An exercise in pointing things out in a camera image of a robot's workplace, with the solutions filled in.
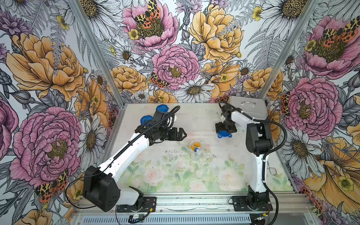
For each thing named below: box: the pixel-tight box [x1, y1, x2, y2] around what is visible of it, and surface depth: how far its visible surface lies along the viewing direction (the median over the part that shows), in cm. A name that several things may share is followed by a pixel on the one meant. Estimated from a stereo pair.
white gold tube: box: [193, 142, 201, 149], surface depth 87 cm
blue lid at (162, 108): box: [155, 104, 170, 113], surface depth 103 cm
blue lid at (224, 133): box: [217, 130, 233, 139], surface depth 104 cm
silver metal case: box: [227, 95, 269, 120], surface depth 102 cm
